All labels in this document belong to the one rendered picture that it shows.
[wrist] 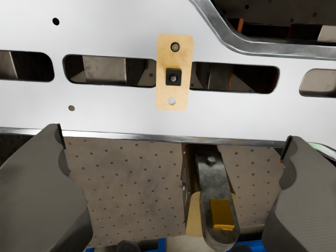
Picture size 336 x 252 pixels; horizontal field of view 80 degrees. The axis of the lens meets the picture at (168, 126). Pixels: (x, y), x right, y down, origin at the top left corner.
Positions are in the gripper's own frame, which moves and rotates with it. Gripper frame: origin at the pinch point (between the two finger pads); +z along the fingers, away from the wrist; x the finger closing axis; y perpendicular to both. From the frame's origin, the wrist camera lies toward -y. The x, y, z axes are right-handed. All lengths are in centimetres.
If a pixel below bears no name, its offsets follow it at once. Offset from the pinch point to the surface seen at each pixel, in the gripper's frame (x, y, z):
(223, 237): 6.0, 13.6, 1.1
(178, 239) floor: 20, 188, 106
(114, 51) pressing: -6.3, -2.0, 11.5
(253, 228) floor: 89, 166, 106
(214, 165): 6.6, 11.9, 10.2
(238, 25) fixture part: 11.5, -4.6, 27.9
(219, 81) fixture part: 8.9, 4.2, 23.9
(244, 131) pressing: 9.9, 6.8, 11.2
